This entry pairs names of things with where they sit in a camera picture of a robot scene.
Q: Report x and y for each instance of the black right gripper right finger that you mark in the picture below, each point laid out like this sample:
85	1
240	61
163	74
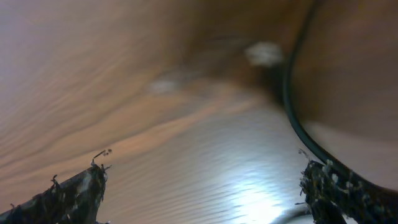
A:
330	196

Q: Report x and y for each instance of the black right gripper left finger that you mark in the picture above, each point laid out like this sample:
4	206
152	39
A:
76	200

